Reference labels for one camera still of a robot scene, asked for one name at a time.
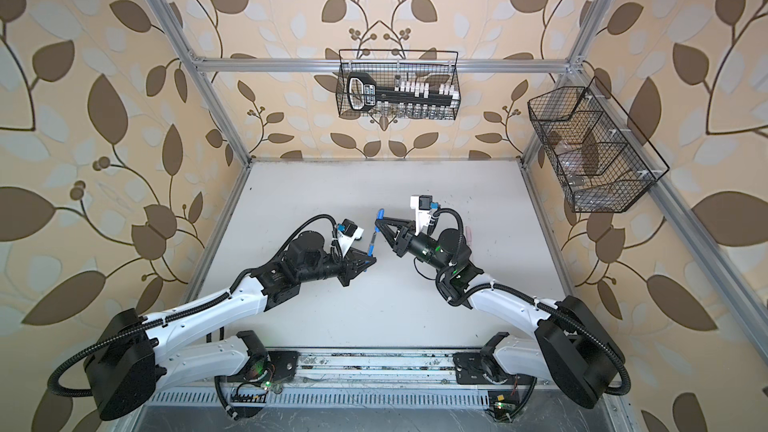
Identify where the blue fountain pen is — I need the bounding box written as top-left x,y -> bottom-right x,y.
367,228 -> 378,257

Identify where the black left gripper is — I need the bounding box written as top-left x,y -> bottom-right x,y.
297,246 -> 378,287

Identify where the black wire basket right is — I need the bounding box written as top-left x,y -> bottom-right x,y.
527,77 -> 670,213

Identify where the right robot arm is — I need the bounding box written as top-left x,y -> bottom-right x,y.
375,208 -> 632,408

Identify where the black wire basket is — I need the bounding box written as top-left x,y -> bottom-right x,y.
335,47 -> 462,121
527,77 -> 670,213

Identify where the black tool in basket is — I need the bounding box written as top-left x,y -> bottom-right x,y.
341,72 -> 461,112

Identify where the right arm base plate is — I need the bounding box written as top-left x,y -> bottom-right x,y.
452,351 -> 534,387

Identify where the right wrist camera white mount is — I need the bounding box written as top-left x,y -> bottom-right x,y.
410,195 -> 438,234

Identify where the aluminium cage frame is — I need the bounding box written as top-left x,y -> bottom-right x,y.
107,0 -> 768,432

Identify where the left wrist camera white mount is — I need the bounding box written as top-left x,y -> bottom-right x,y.
336,219 -> 364,256

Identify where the black wire basket back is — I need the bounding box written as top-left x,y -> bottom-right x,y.
335,47 -> 462,121

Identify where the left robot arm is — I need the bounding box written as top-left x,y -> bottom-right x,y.
47,215 -> 376,421

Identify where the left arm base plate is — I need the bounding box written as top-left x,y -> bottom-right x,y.
224,347 -> 300,388

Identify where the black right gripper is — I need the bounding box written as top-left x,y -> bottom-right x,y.
378,217 -> 452,278

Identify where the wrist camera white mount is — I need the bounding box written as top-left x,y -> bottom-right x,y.
336,219 -> 364,256
410,195 -> 438,234

